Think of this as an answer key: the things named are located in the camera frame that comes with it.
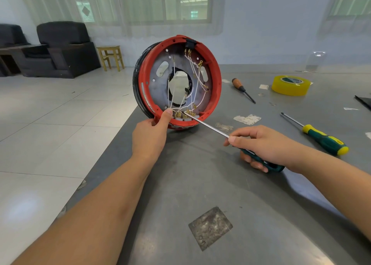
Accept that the person's right hand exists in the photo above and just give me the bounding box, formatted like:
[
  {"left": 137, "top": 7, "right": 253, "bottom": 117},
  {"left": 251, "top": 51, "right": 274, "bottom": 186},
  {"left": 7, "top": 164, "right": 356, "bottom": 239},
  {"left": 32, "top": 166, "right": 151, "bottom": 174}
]
[{"left": 224, "top": 125, "right": 305, "bottom": 174}]

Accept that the person's left forearm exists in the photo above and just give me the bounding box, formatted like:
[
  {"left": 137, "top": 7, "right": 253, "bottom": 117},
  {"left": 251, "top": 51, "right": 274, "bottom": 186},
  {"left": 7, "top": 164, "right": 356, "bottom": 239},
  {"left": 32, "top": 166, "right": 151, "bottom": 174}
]
[{"left": 12, "top": 152, "right": 163, "bottom": 265}]

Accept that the person's right forearm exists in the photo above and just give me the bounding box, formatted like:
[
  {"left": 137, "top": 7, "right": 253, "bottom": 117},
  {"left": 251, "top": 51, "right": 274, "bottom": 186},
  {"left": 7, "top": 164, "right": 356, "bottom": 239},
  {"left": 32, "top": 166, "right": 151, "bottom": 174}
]
[{"left": 290, "top": 149, "right": 371, "bottom": 242}]

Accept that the black flat plate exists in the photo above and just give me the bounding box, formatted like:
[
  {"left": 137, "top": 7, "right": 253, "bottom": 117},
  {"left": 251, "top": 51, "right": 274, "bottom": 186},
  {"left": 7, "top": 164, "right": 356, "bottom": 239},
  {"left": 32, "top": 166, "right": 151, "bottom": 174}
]
[{"left": 355, "top": 95, "right": 371, "bottom": 112}]

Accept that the teal handle screwdriver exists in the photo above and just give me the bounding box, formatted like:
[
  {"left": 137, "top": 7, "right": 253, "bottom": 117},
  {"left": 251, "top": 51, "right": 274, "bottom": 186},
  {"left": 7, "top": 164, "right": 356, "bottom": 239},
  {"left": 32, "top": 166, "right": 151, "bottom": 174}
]
[{"left": 184, "top": 111, "right": 285, "bottom": 174}]

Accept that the orange handle screwdriver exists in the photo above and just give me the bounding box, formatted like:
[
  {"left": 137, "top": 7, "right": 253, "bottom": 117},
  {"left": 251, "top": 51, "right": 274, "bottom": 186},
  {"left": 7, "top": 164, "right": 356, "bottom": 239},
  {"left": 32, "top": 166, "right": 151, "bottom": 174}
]
[{"left": 232, "top": 78, "right": 256, "bottom": 105}]

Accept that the person's left hand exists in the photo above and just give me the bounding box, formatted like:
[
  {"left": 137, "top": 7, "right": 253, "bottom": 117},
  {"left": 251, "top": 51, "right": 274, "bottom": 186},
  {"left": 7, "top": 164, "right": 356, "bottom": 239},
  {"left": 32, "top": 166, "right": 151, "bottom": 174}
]
[{"left": 131, "top": 108, "right": 175, "bottom": 164}]

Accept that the red round appliance base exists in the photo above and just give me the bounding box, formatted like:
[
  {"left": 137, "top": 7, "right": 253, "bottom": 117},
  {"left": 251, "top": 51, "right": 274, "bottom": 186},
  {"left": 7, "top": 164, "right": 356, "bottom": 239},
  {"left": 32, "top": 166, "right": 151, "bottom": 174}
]
[{"left": 133, "top": 35, "right": 223, "bottom": 129}]

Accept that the sheer white curtain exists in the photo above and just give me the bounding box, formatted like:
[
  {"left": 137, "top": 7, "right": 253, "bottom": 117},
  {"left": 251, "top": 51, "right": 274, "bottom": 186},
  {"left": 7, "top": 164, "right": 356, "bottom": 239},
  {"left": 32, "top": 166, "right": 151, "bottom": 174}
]
[
  {"left": 322, "top": 0, "right": 371, "bottom": 35},
  {"left": 17, "top": 0, "right": 227, "bottom": 36}
]

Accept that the crumpled white tape piece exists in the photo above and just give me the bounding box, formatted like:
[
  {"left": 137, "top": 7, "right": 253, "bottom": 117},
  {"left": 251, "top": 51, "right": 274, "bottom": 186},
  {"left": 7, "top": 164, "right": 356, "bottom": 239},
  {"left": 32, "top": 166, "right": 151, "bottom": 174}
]
[{"left": 233, "top": 115, "right": 262, "bottom": 126}]

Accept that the small wooden stool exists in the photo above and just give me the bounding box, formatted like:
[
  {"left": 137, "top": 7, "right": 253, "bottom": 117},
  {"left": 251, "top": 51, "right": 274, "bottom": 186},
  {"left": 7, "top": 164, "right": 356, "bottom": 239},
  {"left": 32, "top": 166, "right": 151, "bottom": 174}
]
[{"left": 96, "top": 45, "right": 125, "bottom": 72}]

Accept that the green yellow handle screwdriver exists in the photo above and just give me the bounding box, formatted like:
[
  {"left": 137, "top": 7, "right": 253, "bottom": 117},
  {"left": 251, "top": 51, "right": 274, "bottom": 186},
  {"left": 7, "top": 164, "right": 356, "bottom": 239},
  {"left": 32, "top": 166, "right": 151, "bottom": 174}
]
[{"left": 281, "top": 111, "right": 350, "bottom": 156}]

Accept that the black armchair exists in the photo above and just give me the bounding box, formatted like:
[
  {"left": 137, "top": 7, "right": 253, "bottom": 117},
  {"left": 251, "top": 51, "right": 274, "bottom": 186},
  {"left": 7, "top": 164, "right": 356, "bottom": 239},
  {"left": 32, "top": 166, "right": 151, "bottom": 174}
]
[{"left": 32, "top": 21, "right": 102, "bottom": 79}]

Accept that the dark coffee table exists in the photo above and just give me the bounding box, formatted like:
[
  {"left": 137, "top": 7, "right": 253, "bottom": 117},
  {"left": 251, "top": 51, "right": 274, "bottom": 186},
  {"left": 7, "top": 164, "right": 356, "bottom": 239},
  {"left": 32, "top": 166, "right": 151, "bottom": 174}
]
[{"left": 0, "top": 44, "right": 50, "bottom": 77}]

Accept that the yellow tape roll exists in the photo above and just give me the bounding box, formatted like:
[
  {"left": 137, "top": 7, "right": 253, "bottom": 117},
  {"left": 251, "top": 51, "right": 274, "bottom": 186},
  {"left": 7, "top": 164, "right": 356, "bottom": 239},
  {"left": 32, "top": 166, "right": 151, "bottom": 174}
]
[{"left": 271, "top": 75, "right": 312, "bottom": 97}]

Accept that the black sofa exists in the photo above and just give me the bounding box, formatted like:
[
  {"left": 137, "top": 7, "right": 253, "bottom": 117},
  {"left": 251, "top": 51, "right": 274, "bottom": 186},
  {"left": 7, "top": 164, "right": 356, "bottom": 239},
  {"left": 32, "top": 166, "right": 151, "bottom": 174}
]
[{"left": 0, "top": 23, "right": 29, "bottom": 77}]

